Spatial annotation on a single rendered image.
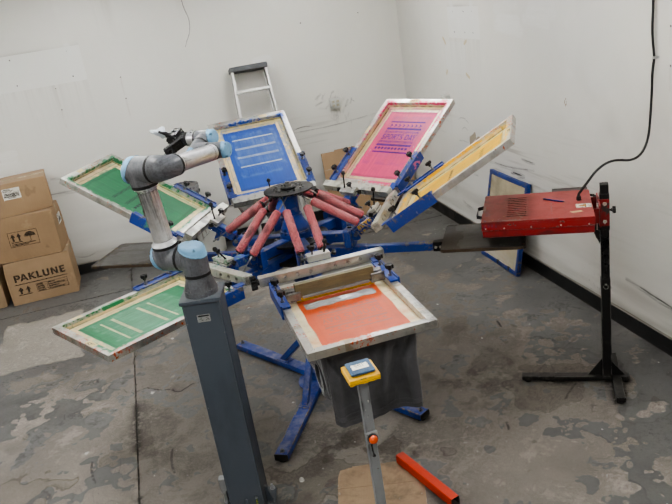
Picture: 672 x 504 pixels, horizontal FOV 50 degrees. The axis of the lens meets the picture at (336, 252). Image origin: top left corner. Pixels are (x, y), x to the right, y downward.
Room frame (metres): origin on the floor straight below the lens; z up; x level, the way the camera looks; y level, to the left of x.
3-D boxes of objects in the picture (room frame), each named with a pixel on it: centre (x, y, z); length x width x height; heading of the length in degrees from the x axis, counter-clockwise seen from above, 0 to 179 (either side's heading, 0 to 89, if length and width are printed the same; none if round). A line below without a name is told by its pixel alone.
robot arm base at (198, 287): (2.98, 0.62, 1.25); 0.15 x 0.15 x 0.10
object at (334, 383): (2.81, -0.08, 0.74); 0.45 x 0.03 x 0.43; 103
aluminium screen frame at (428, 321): (3.09, -0.01, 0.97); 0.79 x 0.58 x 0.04; 13
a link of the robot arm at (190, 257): (2.99, 0.63, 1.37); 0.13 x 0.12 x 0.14; 61
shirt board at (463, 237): (3.92, -0.42, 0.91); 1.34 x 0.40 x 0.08; 73
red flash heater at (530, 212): (3.70, -1.14, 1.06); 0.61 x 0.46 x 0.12; 73
